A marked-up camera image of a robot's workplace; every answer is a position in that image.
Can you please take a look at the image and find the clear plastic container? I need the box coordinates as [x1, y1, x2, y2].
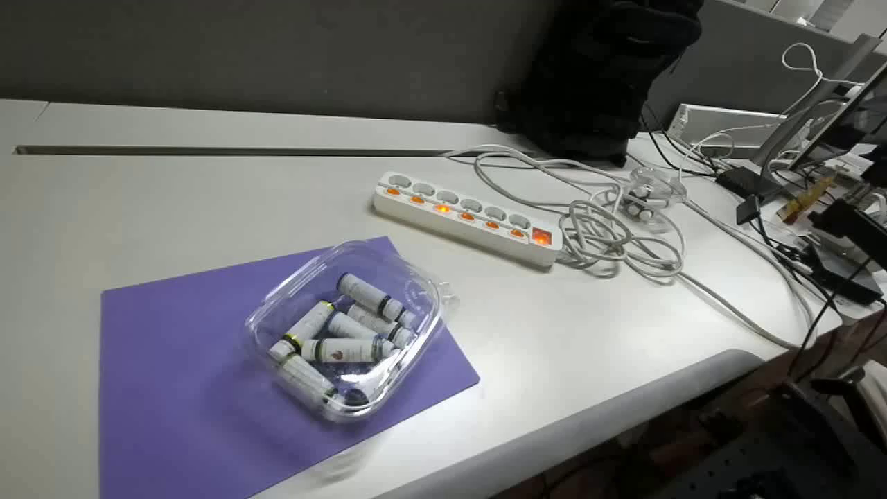
[240, 238, 457, 427]

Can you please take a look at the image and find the white tube with dark cap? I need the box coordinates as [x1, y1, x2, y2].
[344, 303, 415, 348]
[334, 271, 408, 321]
[324, 311, 377, 341]
[276, 354, 344, 415]

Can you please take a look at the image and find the white tube with printed logo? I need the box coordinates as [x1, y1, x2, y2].
[298, 335, 396, 365]

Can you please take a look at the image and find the white tube with black band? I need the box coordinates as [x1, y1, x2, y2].
[265, 300, 337, 365]

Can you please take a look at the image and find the small clear plastic holder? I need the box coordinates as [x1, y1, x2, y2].
[615, 163, 693, 225]

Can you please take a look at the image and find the black backpack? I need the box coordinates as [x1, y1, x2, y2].
[491, 0, 706, 168]

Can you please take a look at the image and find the purple rectangular mat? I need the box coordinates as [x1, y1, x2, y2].
[96, 235, 481, 499]

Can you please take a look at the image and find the transparent acrylic box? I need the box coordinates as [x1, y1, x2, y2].
[664, 99, 789, 156]

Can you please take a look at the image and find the yellow wooden stick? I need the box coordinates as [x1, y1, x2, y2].
[775, 172, 839, 225]

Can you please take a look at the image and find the silver metal stand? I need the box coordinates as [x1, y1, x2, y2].
[754, 31, 887, 174]

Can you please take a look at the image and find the flat black device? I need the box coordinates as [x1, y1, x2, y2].
[794, 231, 887, 307]

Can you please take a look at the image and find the black boxy device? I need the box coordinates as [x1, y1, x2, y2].
[811, 197, 887, 271]

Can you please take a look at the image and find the white multi-switch power strip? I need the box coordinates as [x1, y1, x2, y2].
[372, 168, 566, 271]

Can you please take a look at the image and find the coiled white power cable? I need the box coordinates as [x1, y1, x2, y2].
[445, 145, 693, 286]

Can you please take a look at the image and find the black cable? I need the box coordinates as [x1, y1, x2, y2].
[642, 128, 743, 183]

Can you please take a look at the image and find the long grey cable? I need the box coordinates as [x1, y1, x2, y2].
[678, 197, 826, 354]

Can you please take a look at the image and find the white looped cable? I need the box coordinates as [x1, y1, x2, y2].
[778, 38, 855, 106]

